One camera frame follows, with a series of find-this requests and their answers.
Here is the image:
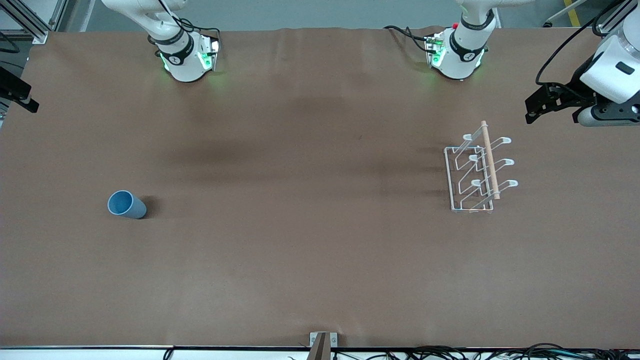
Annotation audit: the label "blue plastic cup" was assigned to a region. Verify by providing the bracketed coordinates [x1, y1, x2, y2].
[107, 189, 148, 220]

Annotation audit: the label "grey metal stand leg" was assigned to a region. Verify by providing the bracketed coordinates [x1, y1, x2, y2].
[544, 0, 586, 29]

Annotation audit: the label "brown table cover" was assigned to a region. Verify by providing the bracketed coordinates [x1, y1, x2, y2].
[0, 26, 640, 350]

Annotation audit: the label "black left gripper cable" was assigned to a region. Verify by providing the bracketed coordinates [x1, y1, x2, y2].
[535, 0, 628, 88]

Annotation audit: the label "aluminium frame extrusion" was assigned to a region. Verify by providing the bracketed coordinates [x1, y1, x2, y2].
[0, 0, 69, 45]
[592, 0, 640, 38]

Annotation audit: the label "white wire cup holder rack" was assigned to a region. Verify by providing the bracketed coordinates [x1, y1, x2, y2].
[444, 120, 519, 214]

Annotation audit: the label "black left arm base cable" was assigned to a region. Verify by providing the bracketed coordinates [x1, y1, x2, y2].
[383, 24, 434, 54]

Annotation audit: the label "black arm base cable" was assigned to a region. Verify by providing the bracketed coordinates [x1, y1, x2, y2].
[172, 16, 224, 44]
[383, 24, 434, 54]

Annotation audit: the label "black right arm base cable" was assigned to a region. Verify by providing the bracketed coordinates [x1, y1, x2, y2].
[172, 16, 224, 44]

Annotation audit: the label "tangled black cables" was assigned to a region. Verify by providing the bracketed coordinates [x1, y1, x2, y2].
[332, 342, 640, 360]

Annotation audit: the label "small metal bracket plate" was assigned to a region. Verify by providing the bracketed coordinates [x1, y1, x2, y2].
[309, 331, 339, 348]

